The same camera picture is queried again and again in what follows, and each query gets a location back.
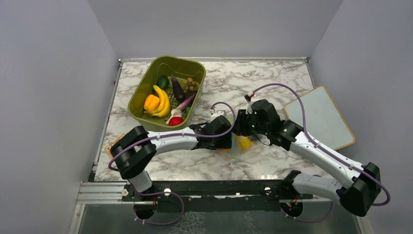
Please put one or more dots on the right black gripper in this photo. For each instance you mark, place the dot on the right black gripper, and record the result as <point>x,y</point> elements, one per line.
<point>240,128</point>

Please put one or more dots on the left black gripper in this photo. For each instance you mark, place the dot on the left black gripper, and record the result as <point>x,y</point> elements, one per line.
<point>225,142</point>

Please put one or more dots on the clear zip top bag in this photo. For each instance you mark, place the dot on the clear zip top bag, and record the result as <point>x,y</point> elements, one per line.
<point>235,151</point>

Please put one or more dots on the red fake tomato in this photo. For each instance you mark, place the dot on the red fake tomato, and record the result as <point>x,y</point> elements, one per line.
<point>175,121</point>

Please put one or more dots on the dark fake eggplant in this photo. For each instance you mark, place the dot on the dark fake eggplant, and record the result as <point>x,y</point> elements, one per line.
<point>179,94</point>

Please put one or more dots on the dark green fake avocado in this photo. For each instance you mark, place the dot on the dark green fake avocado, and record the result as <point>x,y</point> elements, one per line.
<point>163,82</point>

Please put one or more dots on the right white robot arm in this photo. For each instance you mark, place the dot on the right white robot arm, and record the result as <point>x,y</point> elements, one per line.
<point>354,185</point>

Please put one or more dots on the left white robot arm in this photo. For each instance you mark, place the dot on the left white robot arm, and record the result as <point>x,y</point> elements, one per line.
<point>134,151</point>

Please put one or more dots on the white red fake radish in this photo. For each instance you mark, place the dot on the white red fake radish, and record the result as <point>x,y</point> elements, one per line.
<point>175,113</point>

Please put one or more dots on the purple fake eggplant in bin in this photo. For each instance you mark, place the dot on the purple fake eggplant in bin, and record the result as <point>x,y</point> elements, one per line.
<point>188,101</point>

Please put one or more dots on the brown fake nut cluster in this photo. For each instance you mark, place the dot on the brown fake nut cluster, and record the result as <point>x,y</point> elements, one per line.
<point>189,85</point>

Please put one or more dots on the yellow fake banana bunch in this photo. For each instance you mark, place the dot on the yellow fake banana bunch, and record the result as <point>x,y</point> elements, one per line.
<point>164,106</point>

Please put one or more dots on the orange fake bell pepper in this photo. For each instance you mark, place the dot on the orange fake bell pepper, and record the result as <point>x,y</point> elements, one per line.
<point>151,103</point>

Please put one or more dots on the white board with yellow rim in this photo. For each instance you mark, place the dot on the white board with yellow rim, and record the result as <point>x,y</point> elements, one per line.
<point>324,120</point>

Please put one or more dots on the olive green plastic bin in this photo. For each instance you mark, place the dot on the olive green plastic bin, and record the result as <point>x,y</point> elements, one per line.
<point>171,67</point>

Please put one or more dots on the orange snack packet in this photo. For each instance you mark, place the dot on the orange snack packet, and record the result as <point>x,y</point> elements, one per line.
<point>112,143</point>

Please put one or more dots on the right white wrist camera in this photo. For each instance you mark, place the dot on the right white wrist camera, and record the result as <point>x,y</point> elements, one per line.
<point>250,100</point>

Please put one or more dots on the black mounting rail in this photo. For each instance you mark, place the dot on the black mounting rail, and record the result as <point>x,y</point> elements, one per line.
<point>212,196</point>

